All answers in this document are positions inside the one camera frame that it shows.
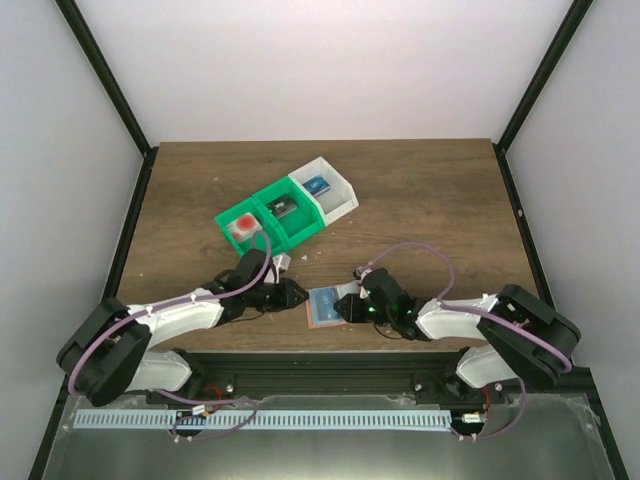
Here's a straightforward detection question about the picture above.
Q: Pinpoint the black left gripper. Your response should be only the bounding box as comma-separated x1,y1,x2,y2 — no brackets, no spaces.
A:
246,278,310,313

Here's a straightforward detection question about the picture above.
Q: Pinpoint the blue credit card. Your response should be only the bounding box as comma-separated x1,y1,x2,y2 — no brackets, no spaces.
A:
308,285,351,324

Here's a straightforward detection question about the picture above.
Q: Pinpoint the green front plastic bin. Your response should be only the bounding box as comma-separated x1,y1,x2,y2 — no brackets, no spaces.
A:
214,196,285,255

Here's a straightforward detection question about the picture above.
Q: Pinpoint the green plastic bin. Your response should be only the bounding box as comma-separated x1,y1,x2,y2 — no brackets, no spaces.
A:
253,176,325,253
214,196,285,255

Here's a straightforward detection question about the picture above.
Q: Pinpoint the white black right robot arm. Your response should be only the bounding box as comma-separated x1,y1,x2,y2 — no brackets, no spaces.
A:
333,268,581,403

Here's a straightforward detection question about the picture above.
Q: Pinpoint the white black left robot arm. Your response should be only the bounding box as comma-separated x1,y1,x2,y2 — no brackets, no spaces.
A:
56,249,309,407

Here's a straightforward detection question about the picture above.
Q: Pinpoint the red white card stack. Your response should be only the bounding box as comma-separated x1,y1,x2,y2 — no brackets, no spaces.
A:
225,212,263,244

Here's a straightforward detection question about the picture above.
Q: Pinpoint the black VIP card stack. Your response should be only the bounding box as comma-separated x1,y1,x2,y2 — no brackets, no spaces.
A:
266,194,298,220

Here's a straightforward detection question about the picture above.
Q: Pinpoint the blue card stack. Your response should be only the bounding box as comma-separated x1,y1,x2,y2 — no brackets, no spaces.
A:
303,175,331,197

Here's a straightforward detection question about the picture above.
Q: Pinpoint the green middle plastic bin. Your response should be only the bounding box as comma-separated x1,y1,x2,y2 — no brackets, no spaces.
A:
253,176,325,253

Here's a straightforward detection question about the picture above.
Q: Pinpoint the white plastic bin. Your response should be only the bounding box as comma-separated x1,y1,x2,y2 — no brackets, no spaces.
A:
288,157,359,226

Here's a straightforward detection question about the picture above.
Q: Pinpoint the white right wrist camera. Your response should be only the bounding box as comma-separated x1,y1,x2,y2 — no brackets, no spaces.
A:
353,266,372,282

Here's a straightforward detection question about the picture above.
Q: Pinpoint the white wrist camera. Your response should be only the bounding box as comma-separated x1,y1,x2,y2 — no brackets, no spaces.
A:
272,253,291,272
353,266,372,282

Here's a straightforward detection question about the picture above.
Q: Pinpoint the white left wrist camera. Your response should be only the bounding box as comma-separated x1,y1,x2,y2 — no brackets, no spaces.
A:
272,253,291,272

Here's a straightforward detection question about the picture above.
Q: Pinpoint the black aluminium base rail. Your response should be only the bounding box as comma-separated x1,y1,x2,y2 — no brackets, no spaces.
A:
64,352,591,406

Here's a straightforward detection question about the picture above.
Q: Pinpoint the light blue slotted cable duct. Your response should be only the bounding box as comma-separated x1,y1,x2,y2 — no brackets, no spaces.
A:
73,409,452,432

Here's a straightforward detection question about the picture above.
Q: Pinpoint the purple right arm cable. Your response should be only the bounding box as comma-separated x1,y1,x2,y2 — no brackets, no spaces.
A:
367,242,574,441

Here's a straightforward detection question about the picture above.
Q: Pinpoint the black left frame post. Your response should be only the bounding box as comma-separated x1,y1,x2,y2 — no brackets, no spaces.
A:
53,0,153,156

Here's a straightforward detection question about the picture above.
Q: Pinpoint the black frame post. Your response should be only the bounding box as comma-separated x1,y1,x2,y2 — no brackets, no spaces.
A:
496,0,596,151
53,0,153,156

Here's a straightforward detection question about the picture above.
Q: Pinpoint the black right frame post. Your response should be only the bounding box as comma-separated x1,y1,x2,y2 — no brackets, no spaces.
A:
496,0,596,151

